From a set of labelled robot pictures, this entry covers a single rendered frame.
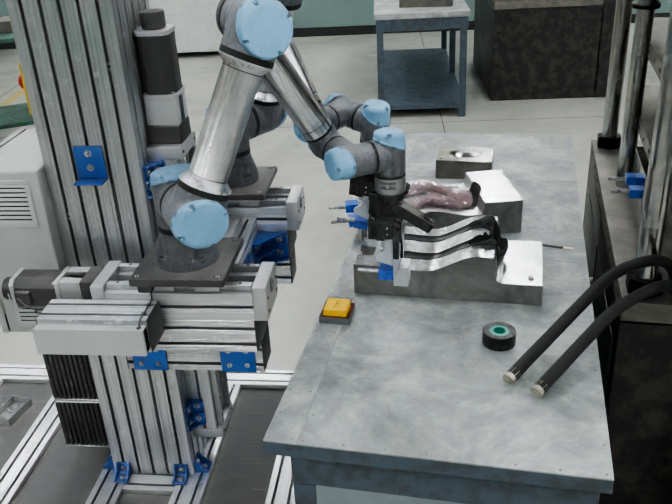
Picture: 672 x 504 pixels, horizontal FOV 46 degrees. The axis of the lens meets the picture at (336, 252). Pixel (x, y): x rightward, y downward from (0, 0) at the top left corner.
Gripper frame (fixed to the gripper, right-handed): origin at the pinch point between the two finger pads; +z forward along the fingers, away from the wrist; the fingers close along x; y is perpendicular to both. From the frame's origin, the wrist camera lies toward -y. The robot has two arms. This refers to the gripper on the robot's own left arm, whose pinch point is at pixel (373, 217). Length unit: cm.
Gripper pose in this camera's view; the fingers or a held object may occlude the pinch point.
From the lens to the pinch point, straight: 226.2
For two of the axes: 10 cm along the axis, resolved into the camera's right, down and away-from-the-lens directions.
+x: -2.2, 5.7, -7.9
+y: -9.7, -1.8, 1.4
